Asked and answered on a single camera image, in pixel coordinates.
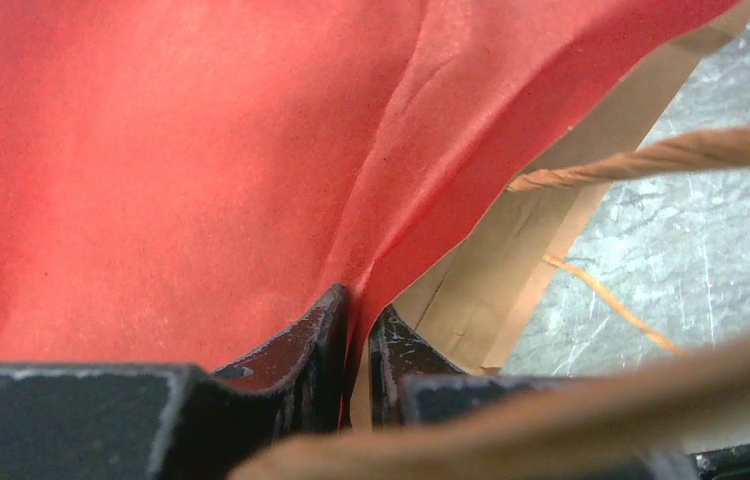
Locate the red paper bag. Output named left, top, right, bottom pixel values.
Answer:
left=0, top=0, right=750, bottom=480

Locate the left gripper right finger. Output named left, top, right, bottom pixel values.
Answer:
left=369, top=306, right=579, bottom=429

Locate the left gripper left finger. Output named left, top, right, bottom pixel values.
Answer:
left=0, top=285, right=348, bottom=479

